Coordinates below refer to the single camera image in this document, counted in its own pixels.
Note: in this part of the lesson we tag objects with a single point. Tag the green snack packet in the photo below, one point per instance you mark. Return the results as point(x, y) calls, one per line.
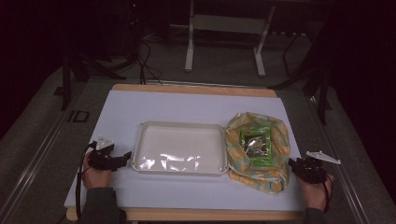
point(257, 159)

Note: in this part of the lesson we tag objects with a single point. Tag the white metal desk frame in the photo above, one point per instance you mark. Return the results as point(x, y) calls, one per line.
point(230, 24)

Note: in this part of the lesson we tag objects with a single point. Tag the person's left hand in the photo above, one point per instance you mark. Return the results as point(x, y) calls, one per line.
point(95, 178)

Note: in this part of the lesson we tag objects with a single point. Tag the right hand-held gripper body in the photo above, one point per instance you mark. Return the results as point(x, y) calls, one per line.
point(311, 169)

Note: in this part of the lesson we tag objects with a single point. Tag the person's right hand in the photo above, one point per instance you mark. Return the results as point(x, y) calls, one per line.
point(314, 194)

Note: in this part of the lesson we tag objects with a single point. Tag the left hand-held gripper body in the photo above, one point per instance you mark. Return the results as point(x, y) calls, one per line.
point(101, 159)

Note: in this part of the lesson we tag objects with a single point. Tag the white table mat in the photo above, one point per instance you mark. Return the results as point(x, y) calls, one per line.
point(186, 105)

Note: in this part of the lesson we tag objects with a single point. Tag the black tripod stand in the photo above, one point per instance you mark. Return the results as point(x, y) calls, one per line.
point(320, 87)
point(74, 70)

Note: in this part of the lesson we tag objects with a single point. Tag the wooden table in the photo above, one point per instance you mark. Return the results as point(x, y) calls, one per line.
point(193, 90)

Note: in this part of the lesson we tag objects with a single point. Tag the white plastic tray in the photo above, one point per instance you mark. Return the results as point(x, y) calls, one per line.
point(180, 147)

